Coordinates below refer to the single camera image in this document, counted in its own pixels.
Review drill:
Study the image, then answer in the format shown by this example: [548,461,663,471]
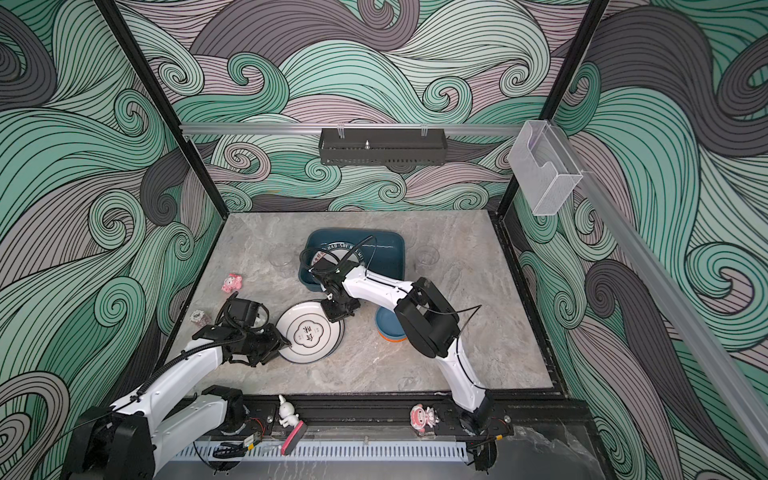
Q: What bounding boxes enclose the white plate cloud outline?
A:
[276,300,345,364]

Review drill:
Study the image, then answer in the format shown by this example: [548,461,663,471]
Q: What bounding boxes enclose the white plate teal lettered rim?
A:
[307,241,366,276]

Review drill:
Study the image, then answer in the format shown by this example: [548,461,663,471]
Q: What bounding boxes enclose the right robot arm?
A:
[309,259,493,435]

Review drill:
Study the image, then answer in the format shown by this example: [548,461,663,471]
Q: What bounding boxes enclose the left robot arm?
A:
[60,295,291,479]

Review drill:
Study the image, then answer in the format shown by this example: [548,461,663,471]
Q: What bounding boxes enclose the teal plastic bin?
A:
[302,228,406,280]

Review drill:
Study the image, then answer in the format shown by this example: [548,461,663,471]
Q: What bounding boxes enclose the small pink toy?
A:
[221,274,243,294]

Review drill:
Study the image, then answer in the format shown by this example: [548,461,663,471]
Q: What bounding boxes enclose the blue bowl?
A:
[375,307,407,336]

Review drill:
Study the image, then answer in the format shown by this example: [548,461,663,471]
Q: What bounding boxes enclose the orange bowl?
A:
[379,332,407,343]

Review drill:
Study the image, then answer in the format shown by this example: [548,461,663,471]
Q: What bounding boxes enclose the white rabbit figurine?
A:
[278,395,301,429]

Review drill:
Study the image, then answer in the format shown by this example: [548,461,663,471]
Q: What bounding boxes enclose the clear drinking glass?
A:
[414,244,440,269]

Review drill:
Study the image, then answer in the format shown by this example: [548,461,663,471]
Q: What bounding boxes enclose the pink pig figurine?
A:
[410,404,439,435]

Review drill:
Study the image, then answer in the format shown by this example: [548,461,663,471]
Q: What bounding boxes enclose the black perforated wall tray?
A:
[318,129,448,169]

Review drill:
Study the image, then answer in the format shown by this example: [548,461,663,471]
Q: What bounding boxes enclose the white slotted cable duct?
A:
[185,440,470,464]

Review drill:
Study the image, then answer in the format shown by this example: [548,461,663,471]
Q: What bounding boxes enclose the aluminium wall rail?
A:
[179,122,522,137]

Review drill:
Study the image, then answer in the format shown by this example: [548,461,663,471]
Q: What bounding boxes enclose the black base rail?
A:
[161,392,595,442]

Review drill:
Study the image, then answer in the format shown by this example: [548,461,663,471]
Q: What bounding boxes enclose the clear acrylic wall box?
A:
[507,120,583,217]

